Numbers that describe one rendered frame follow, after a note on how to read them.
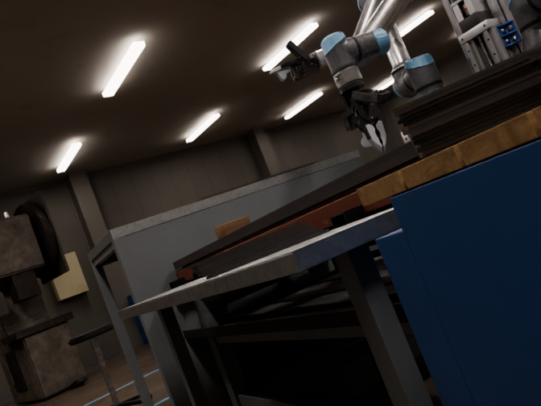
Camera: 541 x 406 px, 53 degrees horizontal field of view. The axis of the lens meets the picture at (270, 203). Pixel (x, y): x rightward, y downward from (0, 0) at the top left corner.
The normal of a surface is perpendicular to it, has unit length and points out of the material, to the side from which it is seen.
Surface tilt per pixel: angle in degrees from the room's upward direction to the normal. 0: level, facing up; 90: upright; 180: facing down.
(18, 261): 91
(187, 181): 90
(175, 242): 90
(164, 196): 90
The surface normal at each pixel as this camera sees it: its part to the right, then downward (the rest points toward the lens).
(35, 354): 0.67, -0.32
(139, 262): 0.44, -0.24
